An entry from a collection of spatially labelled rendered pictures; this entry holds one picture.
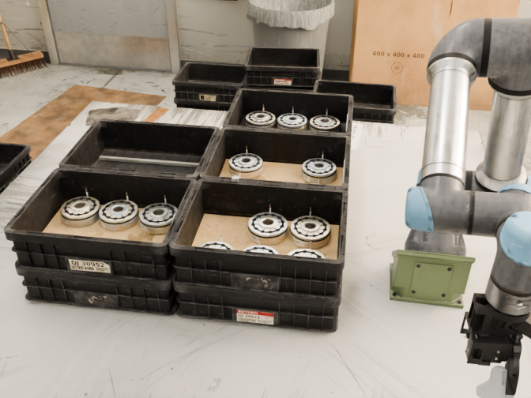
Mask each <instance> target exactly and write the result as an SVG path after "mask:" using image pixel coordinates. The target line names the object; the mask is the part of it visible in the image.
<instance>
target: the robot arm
mask: <svg viewBox="0 0 531 398"><path fill-rule="evenodd" d="M477 77H487V78H488V83H489V85H490V87H491V88H492V89H493V90H494V93H493V99H492V105H491V115H490V121H489V127H488V137H487V143H486V149H485V154H484V161H482V162H481V163H479V165H478V166H477V168H476V170H475V171H467V170H466V167H465V163H466V150H467V137H468V124H469V101H470V88H471V86H472V85H473V84H474V82H475V81H476V78H477ZM426 78H427V82H428V84H429V85H430V94H429V101H428V109H427V123H426V131H425V138H424V153H423V160H422V168H421V169H420V170H419V173H418V178H417V184H416V187H410V188H409V189H408V191H407V195H406V202H405V225H406V226H407V227H408V228H409V229H411V230H410V232H409V235H408V237H407V239H406V241H405V248H404V250H412V251H420V252H428V253H442V254H449V255H457V256H465V257H466V247H465V241H464V238H463V235H472V236H481V237H490V238H496V242H497V250H496V255H495V260H494V263H493V266H492V269H491V273H490V276H489V279H488V284H487V287H486V290H485V294H484V293H474V294H473V299H472V302H471V306H470V309H469V312H468V311H465V315H464V318H463V322H462V325H461V330H460V334H465V336H463V338H465V339H468V341H467V347H466V349H465V353H466V358H467V363H468V364H477V365H478V366H490V365H491V362H493V363H501V362H505V367H502V366H494V367H493V368H492V369H491V375H490V379H489V380H488V381H486V382H484V383H481V384H479V385H478V386H477V387H476V394H477V395H478V396H479V397H480V398H514V395H515V394H516V390H517V387H518V379H519V372H520V358H521V353H522V342H521V339H523V335H524V336H527V337H528V338H530V339H531V176H530V175H528V174H527V173H526V170H525V168H524V167H523V166H522V164H523V160H524V156H525V149H526V145H527V141H528V137H529V130H530V126H531V17H507V18H484V17H480V18H473V19H470V20H467V21H464V22H462V23H460V24H458V25H457V26H455V27H454V28H452V29H451V30H449V31H448V33H447V34H445V36H444V37H443V38H441V40H440V41H439V42H438V43H437V45H436V46H435V48H434V50H433V51H432V53H431V56H430V58H429V60H428V64H427V73H426ZM465 320H467V324H468V327H469V328H468V329H464V325H465ZM522 334H523V335H522Z"/></svg>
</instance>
